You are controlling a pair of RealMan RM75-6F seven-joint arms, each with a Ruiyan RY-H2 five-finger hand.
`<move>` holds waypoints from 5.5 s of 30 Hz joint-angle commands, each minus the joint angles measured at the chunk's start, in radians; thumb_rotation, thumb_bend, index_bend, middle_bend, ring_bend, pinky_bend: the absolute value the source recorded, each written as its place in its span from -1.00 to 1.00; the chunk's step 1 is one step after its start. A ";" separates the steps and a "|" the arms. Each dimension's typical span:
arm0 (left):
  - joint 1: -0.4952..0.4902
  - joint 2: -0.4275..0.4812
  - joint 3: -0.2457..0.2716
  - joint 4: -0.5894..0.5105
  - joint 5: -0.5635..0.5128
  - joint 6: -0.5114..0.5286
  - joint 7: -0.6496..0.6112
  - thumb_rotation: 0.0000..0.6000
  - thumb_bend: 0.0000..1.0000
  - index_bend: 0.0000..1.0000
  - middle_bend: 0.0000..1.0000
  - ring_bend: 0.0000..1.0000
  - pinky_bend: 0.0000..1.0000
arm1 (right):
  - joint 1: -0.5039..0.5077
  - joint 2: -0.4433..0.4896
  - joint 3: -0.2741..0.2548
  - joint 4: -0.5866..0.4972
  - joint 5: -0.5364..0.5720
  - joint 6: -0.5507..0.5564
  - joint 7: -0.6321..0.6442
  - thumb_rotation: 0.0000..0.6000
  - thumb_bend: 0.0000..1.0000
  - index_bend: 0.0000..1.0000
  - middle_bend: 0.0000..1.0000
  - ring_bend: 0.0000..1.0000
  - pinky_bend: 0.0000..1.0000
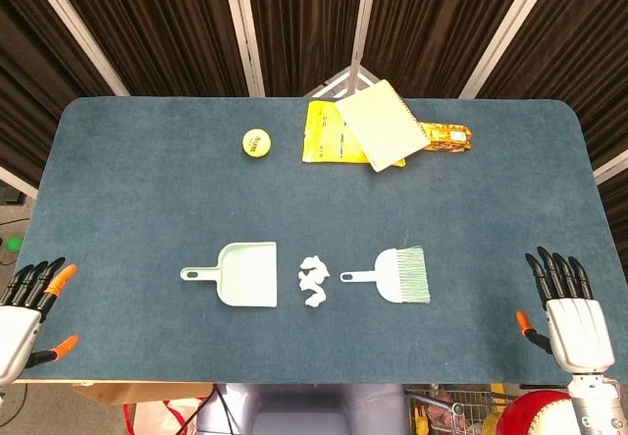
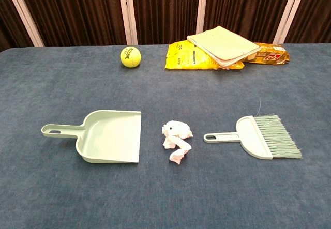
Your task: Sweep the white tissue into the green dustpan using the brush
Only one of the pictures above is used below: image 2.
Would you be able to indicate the white tissue paper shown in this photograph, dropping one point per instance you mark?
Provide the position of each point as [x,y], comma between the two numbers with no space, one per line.
[178,130]

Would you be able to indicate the mint green plastic dustpan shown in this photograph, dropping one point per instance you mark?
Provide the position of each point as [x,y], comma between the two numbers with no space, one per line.
[111,136]

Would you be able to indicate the mint green hand broom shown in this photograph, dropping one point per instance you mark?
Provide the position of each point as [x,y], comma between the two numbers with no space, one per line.
[248,136]

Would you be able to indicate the yellow snack bag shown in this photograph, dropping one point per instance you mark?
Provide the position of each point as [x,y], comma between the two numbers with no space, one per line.
[186,58]

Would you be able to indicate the yellow tennis ball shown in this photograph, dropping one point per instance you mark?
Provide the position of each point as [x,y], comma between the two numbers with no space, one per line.
[130,56]

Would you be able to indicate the pale yellow spiral notebook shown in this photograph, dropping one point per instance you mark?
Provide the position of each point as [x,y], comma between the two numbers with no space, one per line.
[222,43]

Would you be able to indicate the blue felt table cover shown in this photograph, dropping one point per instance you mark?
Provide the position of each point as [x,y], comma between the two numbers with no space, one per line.
[77,84]

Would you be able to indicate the golden brown snack packet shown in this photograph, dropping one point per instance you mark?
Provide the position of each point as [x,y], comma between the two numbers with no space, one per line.
[274,55]

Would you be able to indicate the dark brown curtain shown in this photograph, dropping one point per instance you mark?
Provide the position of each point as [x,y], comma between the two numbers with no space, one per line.
[77,6]

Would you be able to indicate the white partition frame post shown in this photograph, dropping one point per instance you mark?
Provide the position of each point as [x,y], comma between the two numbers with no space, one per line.
[290,12]
[204,6]
[128,12]
[22,12]

